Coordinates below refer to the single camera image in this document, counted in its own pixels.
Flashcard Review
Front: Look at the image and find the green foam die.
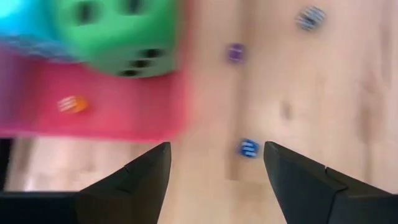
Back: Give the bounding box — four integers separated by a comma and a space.
49, 0, 181, 78

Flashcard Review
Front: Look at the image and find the small purple die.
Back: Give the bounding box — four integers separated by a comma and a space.
226, 42, 246, 63

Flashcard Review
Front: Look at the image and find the small blue die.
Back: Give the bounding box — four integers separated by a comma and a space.
238, 138, 261, 159

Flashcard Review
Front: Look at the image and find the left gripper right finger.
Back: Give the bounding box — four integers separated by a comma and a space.
264, 141, 348, 224

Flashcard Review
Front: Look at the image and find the small orange die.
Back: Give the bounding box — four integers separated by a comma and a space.
57, 95, 90, 114

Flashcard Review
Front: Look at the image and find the translucent pink plastic tray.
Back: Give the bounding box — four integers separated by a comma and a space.
0, 43, 187, 142

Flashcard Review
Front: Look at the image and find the small black die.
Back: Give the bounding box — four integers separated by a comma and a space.
295, 6, 327, 32

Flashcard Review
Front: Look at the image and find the turquoise foam die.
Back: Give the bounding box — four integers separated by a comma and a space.
0, 0, 68, 62

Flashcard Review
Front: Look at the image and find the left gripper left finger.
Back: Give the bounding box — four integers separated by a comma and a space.
76, 141, 172, 224

